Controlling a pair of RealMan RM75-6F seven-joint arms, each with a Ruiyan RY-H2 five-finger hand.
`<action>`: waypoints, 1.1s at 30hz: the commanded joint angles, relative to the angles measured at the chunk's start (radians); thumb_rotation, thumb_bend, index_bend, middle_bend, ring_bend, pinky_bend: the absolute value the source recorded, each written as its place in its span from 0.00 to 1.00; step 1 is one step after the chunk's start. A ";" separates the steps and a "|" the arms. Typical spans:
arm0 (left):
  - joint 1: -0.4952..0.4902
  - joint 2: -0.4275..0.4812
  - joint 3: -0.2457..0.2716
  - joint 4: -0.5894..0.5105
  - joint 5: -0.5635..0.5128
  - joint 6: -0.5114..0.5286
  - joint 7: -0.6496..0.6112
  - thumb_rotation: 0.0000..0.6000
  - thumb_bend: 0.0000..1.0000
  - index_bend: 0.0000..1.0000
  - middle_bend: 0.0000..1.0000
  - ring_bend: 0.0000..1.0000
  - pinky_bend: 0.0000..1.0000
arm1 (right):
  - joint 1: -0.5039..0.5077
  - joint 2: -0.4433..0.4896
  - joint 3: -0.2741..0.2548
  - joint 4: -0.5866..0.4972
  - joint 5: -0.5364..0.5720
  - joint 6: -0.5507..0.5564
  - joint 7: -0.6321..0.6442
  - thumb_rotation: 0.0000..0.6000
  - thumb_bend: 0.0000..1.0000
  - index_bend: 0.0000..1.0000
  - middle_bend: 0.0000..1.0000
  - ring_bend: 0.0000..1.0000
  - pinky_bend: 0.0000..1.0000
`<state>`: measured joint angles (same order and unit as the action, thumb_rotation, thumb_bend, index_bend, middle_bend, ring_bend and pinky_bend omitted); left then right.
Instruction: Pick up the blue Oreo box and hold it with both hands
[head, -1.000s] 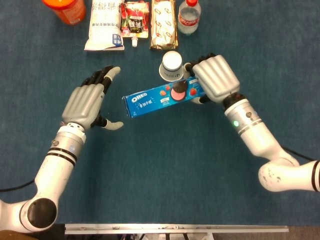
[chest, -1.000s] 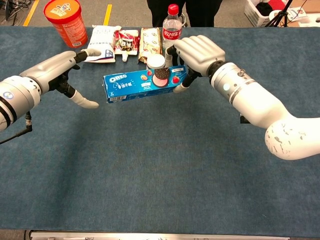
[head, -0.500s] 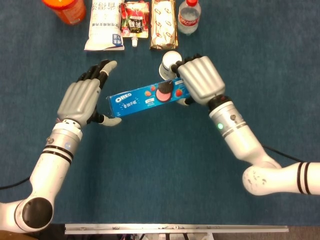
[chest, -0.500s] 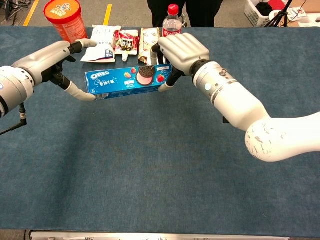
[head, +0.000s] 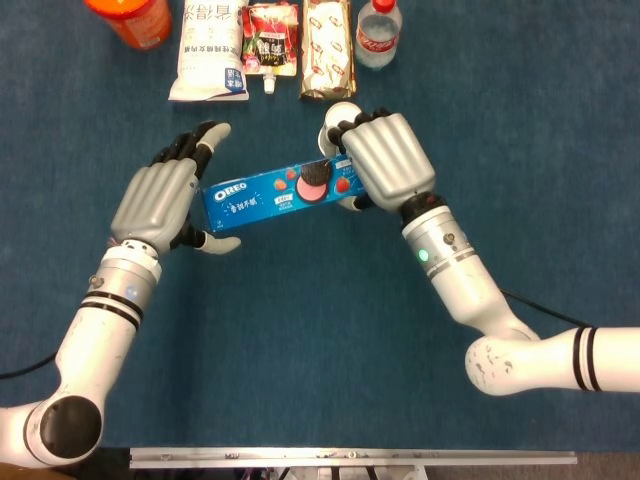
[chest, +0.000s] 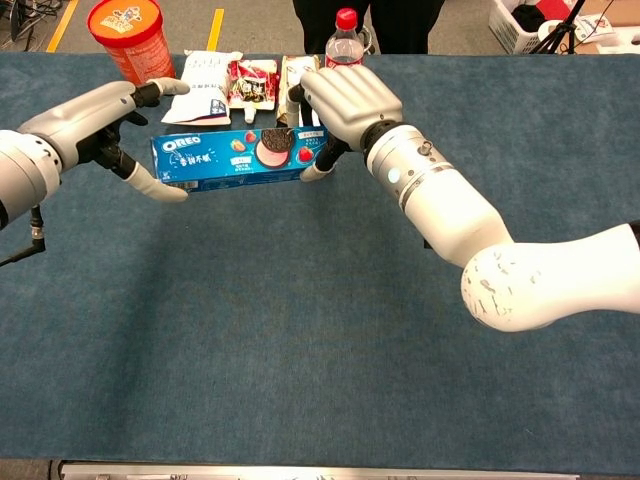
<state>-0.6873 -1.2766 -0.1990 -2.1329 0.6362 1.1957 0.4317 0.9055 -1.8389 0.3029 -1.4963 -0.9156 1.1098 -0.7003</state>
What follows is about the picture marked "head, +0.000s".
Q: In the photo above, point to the gold brown snack pack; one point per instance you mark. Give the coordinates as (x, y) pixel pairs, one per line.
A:
(327, 50)

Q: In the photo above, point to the white snack bag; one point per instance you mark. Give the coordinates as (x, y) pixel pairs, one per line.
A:
(205, 50)

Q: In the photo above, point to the brown cardboard box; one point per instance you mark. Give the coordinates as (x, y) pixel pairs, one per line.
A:
(15, 475)

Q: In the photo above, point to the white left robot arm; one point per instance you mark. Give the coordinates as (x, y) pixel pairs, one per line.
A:
(100, 325)

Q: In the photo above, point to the clear cola bottle red cap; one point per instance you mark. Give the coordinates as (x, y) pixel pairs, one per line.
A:
(377, 40)

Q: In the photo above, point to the blue Oreo cookie box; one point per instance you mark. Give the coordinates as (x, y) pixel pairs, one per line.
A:
(250, 205)

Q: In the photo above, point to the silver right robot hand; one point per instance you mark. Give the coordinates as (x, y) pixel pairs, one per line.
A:
(390, 160)

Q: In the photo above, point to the orange cylindrical snack canister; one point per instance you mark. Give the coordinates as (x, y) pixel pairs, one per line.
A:
(135, 20)

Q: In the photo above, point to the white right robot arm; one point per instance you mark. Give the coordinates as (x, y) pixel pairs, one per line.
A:
(465, 280)

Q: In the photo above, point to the white paper cup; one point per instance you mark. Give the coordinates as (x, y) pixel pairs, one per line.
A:
(337, 115)

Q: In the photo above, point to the teal felt table cloth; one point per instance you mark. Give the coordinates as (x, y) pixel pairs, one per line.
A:
(300, 325)

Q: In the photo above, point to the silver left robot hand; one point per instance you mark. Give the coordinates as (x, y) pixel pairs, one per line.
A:
(155, 200)

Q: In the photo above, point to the aluminium profile rail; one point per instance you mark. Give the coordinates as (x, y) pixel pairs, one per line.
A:
(350, 457)

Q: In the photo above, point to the red spouted drink pouch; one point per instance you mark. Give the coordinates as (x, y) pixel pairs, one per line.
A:
(270, 45)

